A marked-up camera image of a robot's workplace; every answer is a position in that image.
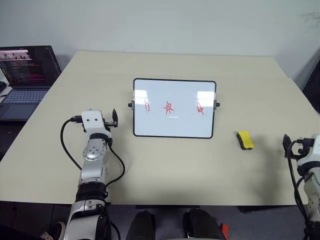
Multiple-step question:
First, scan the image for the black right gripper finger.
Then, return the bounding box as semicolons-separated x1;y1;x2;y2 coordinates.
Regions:
282;133;292;159

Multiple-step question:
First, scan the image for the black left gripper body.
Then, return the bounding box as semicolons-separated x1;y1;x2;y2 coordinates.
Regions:
103;119;119;131

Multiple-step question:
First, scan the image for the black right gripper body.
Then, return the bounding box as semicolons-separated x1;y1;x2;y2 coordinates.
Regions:
289;136;315;157

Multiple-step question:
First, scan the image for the yellow and black eraser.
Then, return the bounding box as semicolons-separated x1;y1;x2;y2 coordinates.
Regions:
235;130;256;152

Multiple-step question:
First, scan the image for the small black-framed whiteboard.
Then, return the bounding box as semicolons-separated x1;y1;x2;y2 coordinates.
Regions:
127;77;222;140

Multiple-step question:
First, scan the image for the open grey laptop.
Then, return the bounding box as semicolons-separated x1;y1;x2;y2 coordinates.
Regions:
0;45;63;123

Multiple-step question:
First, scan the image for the black side desk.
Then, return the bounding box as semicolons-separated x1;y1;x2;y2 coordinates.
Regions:
0;53;72;162

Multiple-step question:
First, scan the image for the small red object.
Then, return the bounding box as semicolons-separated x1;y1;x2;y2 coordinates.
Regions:
219;223;230;240

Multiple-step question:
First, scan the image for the dark rounded shape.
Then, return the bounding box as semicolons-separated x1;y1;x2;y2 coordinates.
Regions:
183;207;226;240
124;209;156;240

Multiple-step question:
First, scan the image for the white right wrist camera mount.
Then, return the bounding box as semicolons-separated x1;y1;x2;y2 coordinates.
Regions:
296;133;320;169

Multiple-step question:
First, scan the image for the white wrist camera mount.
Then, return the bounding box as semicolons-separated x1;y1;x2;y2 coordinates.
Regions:
80;109;108;137
296;133;320;169

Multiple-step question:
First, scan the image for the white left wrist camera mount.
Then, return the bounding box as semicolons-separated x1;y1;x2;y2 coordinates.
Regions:
80;109;108;137

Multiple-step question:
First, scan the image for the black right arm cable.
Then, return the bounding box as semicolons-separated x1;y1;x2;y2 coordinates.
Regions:
286;139;316;240

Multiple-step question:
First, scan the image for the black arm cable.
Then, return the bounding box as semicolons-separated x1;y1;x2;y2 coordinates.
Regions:
286;139;316;240
60;115;126;188

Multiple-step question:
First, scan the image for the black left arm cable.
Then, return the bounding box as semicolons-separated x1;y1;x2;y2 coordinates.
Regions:
60;115;126;188

